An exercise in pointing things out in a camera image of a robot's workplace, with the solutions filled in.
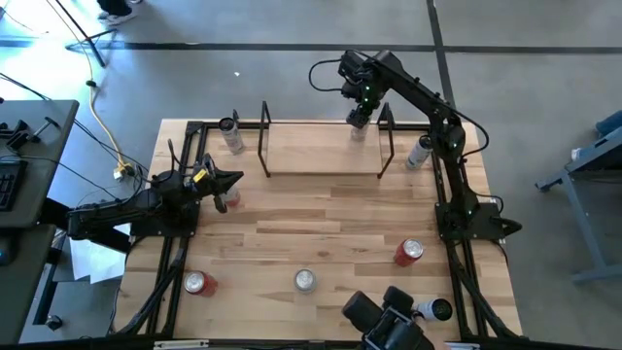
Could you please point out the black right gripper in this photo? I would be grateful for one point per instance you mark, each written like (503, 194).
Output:
(364, 82)

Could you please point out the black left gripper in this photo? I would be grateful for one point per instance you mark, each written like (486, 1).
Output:
(206, 187)

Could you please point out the slim pinkish white beverage can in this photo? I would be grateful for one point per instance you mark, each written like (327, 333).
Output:
(358, 135)

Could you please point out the silver beverage can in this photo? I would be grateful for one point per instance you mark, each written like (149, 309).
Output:
(305, 281)

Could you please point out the red cola can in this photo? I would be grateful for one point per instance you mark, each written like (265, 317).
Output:
(201, 284)
(407, 253)

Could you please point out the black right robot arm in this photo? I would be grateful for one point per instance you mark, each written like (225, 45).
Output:
(452, 141)

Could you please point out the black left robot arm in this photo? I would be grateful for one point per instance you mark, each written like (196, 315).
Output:
(107, 216)

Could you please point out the white paper sheets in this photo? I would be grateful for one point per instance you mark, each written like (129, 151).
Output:
(97, 262)

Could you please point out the white label strip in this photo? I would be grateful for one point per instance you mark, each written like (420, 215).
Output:
(180, 344)
(461, 346)

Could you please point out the dark grey desk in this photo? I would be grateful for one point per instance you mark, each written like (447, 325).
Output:
(24, 291)
(44, 185)

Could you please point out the black metal rod tool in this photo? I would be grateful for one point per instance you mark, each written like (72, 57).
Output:
(46, 127)

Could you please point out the person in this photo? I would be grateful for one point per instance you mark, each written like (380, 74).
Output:
(612, 124)
(116, 10)

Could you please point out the black keyboard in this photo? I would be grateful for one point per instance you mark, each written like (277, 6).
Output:
(10, 185)

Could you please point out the black tripod stand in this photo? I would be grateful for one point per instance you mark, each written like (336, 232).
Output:
(78, 30)

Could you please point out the black caster wheel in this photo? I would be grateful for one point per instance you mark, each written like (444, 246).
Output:
(53, 322)

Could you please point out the small white cup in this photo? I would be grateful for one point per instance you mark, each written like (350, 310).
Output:
(576, 154)

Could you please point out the black computer mouse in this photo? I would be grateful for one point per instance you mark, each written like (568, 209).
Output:
(5, 250)

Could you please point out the grey blue metal cart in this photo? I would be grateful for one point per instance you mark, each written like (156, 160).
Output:
(590, 243)

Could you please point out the wooden shelf black metal frame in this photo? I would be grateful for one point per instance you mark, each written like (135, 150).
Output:
(321, 150)

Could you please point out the black aluminium table frame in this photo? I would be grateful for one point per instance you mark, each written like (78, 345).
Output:
(194, 127)

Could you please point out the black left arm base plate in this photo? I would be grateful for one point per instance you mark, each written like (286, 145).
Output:
(165, 231)

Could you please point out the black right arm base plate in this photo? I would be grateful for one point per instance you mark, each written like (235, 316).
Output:
(486, 228)

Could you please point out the black bracket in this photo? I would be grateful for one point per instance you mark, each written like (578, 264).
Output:
(17, 138)

